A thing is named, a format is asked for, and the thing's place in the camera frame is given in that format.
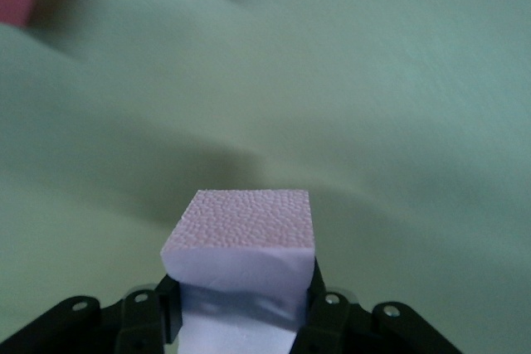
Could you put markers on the pink foam cube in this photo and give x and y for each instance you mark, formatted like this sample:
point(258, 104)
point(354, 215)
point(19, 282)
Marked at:
point(249, 225)

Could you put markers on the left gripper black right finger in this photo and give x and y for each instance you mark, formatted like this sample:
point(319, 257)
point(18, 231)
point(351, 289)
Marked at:
point(344, 325)

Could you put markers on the table cover sheet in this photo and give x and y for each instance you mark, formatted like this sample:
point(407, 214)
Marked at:
point(332, 80)

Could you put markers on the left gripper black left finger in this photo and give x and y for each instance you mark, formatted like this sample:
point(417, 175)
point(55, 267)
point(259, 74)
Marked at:
point(137, 321)

